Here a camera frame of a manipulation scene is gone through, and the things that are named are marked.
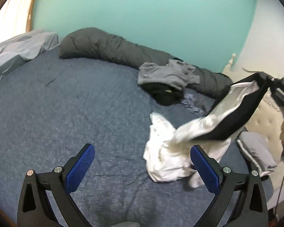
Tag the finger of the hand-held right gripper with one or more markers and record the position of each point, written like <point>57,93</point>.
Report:
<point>266,78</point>

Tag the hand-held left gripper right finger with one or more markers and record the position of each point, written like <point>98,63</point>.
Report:
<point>204,167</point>

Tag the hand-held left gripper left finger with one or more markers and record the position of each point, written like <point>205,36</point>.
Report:
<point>81,165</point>

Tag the white polo shirt black trim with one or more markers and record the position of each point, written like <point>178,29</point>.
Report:
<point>161,151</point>

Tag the folded grey clothes stack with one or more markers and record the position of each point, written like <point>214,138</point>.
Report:
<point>258,151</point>

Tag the cream tufted headboard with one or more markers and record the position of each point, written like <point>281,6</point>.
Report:
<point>267,123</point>

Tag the blue patterned bedspread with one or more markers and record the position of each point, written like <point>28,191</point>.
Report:
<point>61,111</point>

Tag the blue checked boxer shorts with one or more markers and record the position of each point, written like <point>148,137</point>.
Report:
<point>191,102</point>

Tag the black garment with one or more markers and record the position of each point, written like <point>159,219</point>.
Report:
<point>163,95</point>

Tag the grey sweatshirt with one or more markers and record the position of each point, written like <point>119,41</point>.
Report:
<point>161,75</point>

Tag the dark grey rolled duvet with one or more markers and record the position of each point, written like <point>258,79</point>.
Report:
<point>97,42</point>

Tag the pink curtain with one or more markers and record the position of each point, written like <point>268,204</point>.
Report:
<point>16,9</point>

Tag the wooden window frame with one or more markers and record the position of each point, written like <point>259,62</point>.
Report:
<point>33,7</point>

